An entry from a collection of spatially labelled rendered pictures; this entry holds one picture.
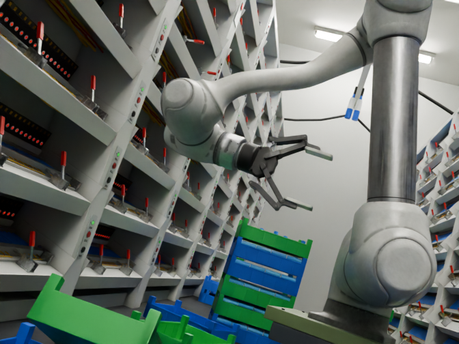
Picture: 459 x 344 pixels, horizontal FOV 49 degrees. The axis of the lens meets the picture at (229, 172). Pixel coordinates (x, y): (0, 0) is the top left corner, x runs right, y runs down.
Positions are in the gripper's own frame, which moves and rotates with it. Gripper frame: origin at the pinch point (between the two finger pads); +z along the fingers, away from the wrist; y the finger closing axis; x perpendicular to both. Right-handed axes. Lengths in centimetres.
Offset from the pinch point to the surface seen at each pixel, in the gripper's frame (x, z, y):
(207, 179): 138, -77, 22
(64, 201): -10, -53, -28
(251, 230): 84, -30, -4
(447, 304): 154, 59, 9
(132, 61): -7, -57, 13
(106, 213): 17, -56, -25
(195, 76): 46, -65, 37
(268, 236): 86, -23, -3
